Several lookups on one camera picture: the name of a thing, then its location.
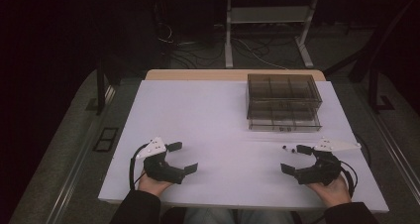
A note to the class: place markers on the white board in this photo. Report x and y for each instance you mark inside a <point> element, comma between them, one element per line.
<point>231,144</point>

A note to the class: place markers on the person's right hand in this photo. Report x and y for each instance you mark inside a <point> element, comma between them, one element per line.
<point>332,192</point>

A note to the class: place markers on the wooden table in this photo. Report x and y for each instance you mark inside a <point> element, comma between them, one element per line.
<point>198,74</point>

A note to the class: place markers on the small black and white earphones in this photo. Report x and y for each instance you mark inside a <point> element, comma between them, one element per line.
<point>292,149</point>

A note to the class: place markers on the metal floor rail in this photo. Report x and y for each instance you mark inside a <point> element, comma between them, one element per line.
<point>79,164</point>
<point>394,144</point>

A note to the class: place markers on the black floor frame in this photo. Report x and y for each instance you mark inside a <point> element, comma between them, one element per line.
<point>106,138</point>

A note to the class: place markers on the white metal desk frame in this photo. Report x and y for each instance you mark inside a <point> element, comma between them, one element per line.
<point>269,15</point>

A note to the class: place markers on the person's legs in jeans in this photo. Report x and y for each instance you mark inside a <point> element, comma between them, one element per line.
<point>237,216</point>

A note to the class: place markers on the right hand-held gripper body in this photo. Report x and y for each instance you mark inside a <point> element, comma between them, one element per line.
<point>325,166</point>

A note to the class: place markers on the black metal stand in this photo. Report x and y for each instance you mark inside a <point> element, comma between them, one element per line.
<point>103,85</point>
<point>374,85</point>

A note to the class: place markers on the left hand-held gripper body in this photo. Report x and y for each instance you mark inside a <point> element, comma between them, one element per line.
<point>158,168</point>

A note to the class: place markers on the person's left hand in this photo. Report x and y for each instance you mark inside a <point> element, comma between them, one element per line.
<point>152,185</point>

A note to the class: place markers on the smoky transparent drawer box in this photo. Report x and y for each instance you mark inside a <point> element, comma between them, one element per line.
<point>284,100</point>

